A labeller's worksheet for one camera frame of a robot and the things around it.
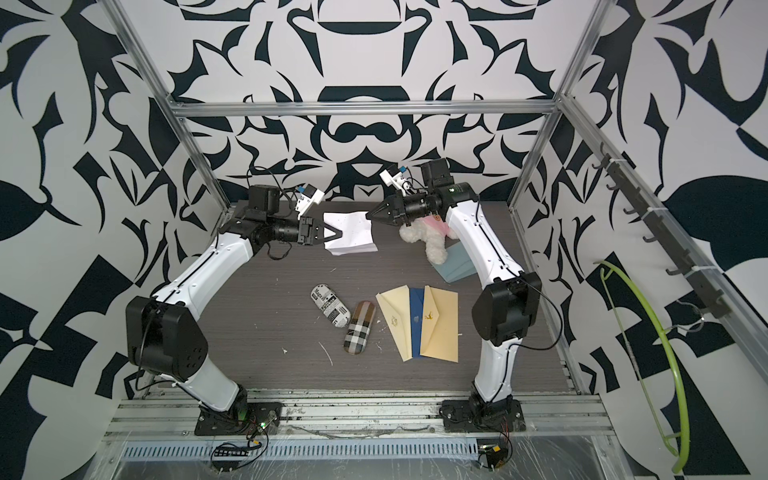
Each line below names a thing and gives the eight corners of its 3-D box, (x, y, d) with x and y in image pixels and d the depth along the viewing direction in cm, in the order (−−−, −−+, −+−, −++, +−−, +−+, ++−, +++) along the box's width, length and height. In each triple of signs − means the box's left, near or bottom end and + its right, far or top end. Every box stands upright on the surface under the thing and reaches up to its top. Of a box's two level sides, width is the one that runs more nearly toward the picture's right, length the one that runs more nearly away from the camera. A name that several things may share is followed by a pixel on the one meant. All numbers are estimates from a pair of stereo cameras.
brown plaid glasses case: (341, 350, 86) (340, 347, 84) (358, 302, 95) (358, 298, 93) (362, 356, 85) (361, 353, 83) (377, 307, 94) (377, 303, 92)
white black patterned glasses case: (307, 298, 96) (305, 293, 94) (323, 284, 99) (322, 280, 97) (340, 331, 89) (339, 327, 87) (356, 315, 92) (356, 311, 90)
